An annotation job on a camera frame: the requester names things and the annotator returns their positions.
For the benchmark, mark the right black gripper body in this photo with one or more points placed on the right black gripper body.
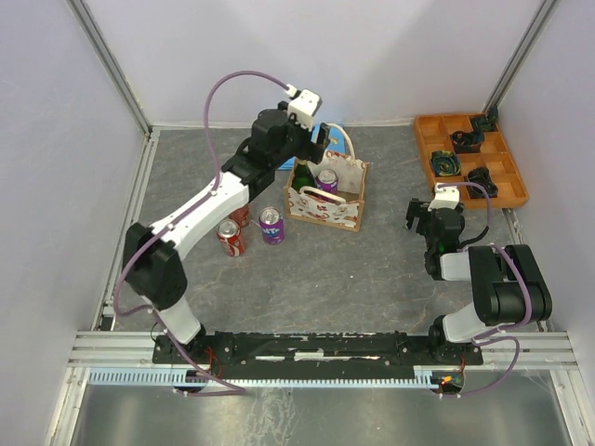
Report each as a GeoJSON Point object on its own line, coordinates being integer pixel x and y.
{"type": "Point", "coordinates": [422, 228]}

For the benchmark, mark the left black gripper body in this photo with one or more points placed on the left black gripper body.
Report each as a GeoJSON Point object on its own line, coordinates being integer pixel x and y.
{"type": "Point", "coordinates": [298, 144]}

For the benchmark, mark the purple soda can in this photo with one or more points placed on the purple soda can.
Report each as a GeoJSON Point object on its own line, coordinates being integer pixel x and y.
{"type": "Point", "coordinates": [327, 180]}
{"type": "Point", "coordinates": [271, 223]}

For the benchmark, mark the patterned canvas tote bag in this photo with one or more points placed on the patterned canvas tote bag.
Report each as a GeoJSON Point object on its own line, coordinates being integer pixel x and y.
{"type": "Point", "coordinates": [343, 210]}

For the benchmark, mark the purple soda can front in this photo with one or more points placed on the purple soda can front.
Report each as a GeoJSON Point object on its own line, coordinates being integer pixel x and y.
{"type": "Point", "coordinates": [271, 223]}

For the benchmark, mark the red soda can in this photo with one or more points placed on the red soda can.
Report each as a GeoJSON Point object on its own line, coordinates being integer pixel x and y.
{"type": "Point", "coordinates": [231, 238]}
{"type": "Point", "coordinates": [241, 216]}

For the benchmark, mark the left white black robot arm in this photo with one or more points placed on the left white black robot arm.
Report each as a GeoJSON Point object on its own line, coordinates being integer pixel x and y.
{"type": "Point", "coordinates": [153, 255]}

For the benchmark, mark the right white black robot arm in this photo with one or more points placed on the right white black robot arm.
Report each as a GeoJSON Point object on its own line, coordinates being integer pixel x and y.
{"type": "Point", "coordinates": [508, 290]}

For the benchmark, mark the blue printed folded cloth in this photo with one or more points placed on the blue printed folded cloth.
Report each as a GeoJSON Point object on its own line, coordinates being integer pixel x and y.
{"type": "Point", "coordinates": [336, 143]}

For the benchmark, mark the dark green glass bottle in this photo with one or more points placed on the dark green glass bottle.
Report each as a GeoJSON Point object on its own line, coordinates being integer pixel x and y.
{"type": "Point", "coordinates": [303, 176]}

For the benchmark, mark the rolled dark sock left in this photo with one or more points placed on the rolled dark sock left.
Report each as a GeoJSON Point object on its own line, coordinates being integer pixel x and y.
{"type": "Point", "coordinates": [445, 164]}

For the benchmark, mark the rolled dark sock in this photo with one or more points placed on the rolled dark sock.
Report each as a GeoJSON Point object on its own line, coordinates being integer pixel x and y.
{"type": "Point", "coordinates": [486, 122]}
{"type": "Point", "coordinates": [481, 176]}
{"type": "Point", "coordinates": [445, 164]}
{"type": "Point", "coordinates": [467, 142]}

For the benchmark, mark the rolled dark sock bottom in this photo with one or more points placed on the rolled dark sock bottom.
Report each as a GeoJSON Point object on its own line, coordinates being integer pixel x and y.
{"type": "Point", "coordinates": [481, 176]}

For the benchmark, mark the orange compartment tray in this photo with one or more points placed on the orange compartment tray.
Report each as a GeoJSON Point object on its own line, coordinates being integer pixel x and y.
{"type": "Point", "coordinates": [433, 133]}

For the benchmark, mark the rolled dark sock middle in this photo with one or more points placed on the rolled dark sock middle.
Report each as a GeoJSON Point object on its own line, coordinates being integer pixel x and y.
{"type": "Point", "coordinates": [467, 142]}

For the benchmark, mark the rolled dark sock top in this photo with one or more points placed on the rolled dark sock top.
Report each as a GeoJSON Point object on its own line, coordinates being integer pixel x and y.
{"type": "Point", "coordinates": [486, 122]}

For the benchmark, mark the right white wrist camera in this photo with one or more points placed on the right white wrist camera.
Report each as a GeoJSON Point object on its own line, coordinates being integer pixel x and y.
{"type": "Point", "coordinates": [446, 196]}

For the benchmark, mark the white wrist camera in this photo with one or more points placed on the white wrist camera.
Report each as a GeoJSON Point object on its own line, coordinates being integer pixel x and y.
{"type": "Point", "coordinates": [446, 196]}
{"type": "Point", "coordinates": [302, 106]}

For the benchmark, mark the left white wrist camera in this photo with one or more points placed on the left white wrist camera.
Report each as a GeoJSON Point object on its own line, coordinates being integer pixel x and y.
{"type": "Point", "coordinates": [302, 106]}

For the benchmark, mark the blue slotted cable duct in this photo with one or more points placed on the blue slotted cable duct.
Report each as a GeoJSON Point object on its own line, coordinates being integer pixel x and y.
{"type": "Point", "coordinates": [161, 377]}

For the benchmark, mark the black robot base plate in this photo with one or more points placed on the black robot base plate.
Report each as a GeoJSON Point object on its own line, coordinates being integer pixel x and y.
{"type": "Point", "coordinates": [317, 357]}

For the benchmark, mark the aluminium frame rail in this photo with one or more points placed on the aluminium frame rail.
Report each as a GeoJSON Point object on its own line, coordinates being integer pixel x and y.
{"type": "Point", "coordinates": [539, 351]}

